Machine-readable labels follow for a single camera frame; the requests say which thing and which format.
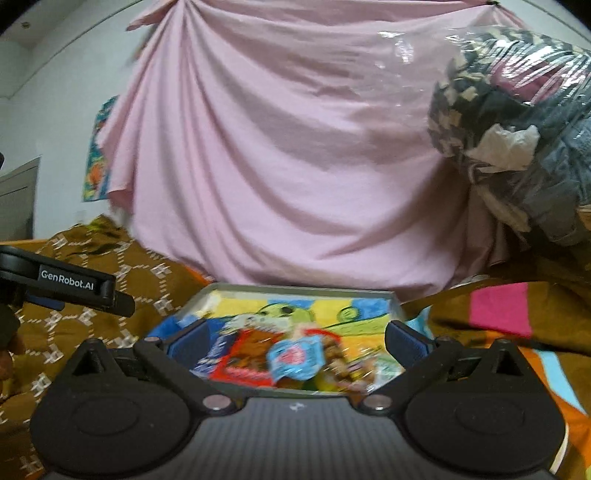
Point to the grey wall cabinet door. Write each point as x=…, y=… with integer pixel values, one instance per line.
x=18, y=190

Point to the grey shallow box tray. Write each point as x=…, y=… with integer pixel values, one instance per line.
x=284, y=341

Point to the yellow snack bar packet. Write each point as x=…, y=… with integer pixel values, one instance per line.
x=325, y=382

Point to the colourful cartoon bed blanket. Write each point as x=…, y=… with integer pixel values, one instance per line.
x=549, y=320

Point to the brown PF patterned pillow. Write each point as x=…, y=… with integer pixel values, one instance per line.
x=159, y=287

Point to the plastic bag of clothes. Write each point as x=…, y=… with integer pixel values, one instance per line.
x=512, y=111

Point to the light blue sausage packet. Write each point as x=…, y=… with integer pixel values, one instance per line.
x=299, y=359

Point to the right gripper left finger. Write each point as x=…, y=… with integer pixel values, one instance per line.
x=170, y=362

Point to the cartoon wall poster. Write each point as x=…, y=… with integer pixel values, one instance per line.
x=97, y=174

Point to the red spicy snack packet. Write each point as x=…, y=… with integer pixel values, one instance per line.
x=246, y=363

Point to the left hand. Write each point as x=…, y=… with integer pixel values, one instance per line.
x=11, y=341

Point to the wooden bed frame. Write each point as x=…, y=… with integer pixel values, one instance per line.
x=31, y=245

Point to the cream cartoon-man snack packet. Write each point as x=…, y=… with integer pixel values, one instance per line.
x=258, y=322

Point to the pink hanging sheet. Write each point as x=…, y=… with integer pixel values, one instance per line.
x=286, y=142

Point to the green label biscuit packet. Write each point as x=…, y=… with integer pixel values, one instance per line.
x=381, y=369

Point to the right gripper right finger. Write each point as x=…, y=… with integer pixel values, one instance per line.
x=425, y=362

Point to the quail egg snack packet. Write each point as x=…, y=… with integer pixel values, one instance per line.
x=350, y=372

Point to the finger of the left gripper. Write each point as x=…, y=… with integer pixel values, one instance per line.
x=45, y=302

